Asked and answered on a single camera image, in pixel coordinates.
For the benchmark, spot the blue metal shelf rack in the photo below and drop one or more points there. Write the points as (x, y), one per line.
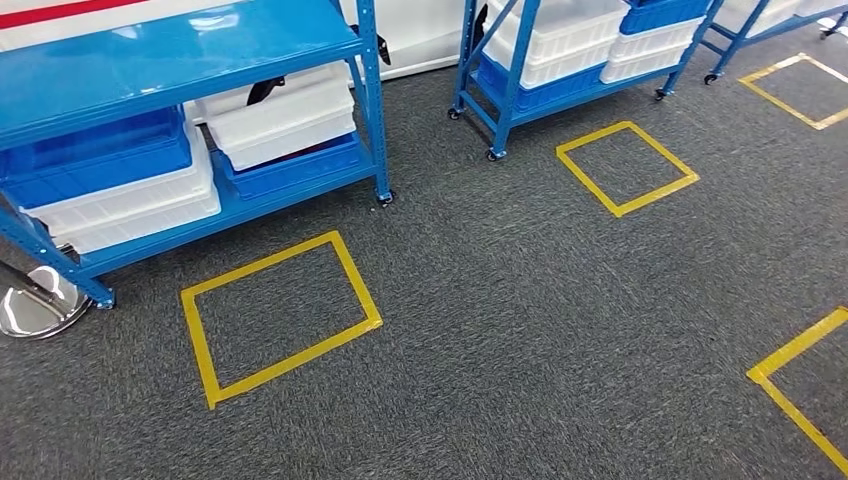
(516, 66)
(166, 60)
(735, 40)

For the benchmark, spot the blue plastic bin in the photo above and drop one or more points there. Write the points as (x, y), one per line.
(99, 166)
(298, 172)
(563, 96)
(662, 16)

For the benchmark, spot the yellow floor tape square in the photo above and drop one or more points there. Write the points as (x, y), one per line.
(258, 265)
(593, 137)

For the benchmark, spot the white car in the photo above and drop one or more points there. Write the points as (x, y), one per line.
(417, 33)

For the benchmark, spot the black ridged block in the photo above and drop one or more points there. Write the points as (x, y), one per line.
(266, 89)

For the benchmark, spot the chrome stanchion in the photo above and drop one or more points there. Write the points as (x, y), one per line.
(40, 311)

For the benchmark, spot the long red barrier belt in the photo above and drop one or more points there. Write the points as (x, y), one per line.
(53, 13)

